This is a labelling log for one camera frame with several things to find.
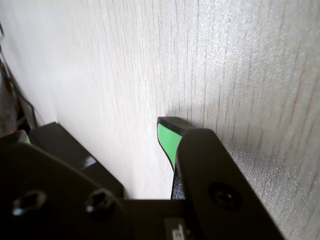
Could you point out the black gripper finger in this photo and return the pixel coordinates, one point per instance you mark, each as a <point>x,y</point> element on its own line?
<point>207,162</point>
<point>50,195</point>

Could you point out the black box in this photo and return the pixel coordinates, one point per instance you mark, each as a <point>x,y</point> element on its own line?
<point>62,145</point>

